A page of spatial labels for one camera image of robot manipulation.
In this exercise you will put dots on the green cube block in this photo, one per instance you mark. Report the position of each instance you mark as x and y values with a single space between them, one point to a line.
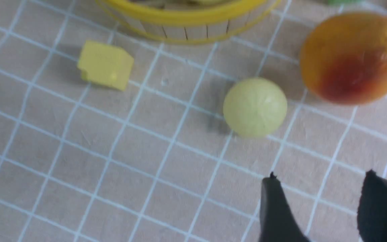
341 2

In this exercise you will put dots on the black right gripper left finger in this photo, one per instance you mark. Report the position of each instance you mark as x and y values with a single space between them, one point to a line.
277 223

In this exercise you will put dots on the pale yellow bun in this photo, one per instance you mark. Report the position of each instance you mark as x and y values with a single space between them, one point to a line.
255 107

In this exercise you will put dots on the yellow rimmed bamboo steamer tray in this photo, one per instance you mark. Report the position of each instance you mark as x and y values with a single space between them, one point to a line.
188 24

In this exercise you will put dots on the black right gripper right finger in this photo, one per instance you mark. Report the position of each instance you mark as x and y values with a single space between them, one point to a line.
372 210

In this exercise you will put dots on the yellow cube block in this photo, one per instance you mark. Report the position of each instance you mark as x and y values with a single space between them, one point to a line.
105 65

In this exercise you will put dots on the checkered beige tablecloth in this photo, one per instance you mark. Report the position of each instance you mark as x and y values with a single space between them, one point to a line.
80 162

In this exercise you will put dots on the orange toy pear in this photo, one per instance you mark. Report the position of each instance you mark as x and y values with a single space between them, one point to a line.
344 59

